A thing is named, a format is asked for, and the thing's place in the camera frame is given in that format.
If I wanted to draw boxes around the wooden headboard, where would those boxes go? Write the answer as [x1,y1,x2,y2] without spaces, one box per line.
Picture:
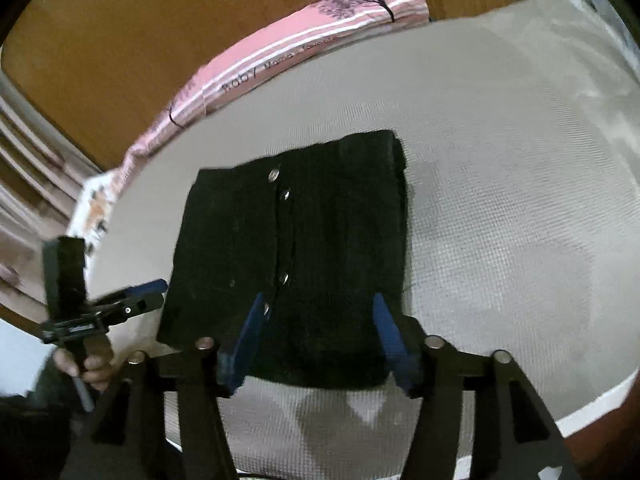
[15,0,528,171]

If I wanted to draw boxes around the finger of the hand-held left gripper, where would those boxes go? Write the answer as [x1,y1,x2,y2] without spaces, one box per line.
[107,294,166,325]
[95,280,168,307]

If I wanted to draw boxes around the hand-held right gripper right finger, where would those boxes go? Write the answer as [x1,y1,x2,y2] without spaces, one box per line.
[372,292,583,480]

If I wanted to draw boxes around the beige curtain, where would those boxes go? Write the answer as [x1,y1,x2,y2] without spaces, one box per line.
[0,67,101,311]

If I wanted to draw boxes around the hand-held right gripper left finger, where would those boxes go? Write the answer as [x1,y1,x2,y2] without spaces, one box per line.
[60,292,268,480]

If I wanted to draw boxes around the beige woven bed mat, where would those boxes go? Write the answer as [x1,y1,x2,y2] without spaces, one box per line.
[92,0,640,476]

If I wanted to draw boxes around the person's left hand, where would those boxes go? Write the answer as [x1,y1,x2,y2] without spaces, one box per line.
[52,347,123,391]

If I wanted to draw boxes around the pink striped blanket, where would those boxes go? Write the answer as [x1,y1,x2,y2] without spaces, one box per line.
[120,0,431,173]

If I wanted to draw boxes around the black pants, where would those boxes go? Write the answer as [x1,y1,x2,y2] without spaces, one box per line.
[156,130,412,391]

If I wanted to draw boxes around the white floral cloth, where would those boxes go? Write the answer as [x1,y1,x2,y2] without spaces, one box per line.
[67,167,132,273]

